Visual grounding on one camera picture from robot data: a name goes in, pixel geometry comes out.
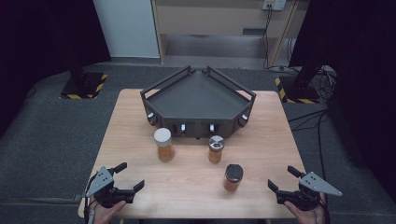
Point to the white power outlet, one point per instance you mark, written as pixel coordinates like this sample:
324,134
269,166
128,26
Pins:
274,4

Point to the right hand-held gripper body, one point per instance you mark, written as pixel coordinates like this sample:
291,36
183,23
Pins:
313,185

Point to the white panel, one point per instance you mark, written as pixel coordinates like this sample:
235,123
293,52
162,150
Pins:
127,28

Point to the black curtain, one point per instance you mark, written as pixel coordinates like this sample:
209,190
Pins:
364,62
40,40

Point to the person's left hand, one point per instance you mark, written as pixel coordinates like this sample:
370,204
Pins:
106,215

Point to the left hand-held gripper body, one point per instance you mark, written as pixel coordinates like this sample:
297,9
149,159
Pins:
102,183

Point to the dark grey corner rack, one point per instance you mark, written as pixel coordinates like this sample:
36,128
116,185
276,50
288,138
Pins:
199,96

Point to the silver lid spice jar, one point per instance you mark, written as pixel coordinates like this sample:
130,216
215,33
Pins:
215,155

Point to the black stand with striped base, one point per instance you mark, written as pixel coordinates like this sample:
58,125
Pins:
300,90
82,85

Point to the black lid spice jar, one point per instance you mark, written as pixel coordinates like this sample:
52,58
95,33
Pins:
232,183

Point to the person's right hand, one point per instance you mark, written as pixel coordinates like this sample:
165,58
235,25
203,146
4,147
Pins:
308,217

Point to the white lid spice jar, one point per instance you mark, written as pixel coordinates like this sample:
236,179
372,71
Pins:
165,151

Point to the light wooden cabinet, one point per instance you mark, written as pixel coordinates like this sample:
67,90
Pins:
218,21

